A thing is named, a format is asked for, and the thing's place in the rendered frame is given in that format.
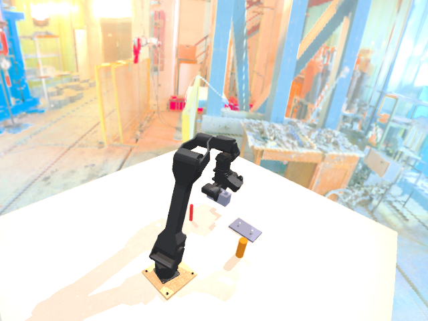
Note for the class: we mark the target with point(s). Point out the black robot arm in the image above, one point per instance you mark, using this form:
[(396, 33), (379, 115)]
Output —
[(168, 249)]

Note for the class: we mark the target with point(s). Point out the orange cylinder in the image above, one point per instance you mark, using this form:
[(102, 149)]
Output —
[(241, 247)]

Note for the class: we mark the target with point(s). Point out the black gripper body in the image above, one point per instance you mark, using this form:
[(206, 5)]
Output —
[(212, 190)]

